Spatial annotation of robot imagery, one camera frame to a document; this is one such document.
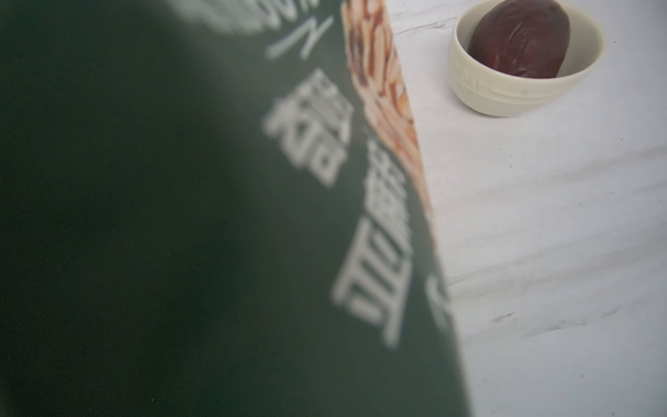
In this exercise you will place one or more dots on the green oats bag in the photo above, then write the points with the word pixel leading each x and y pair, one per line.
pixel 216 208

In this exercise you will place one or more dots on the white cup with dark drink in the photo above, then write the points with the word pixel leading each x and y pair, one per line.
pixel 506 58

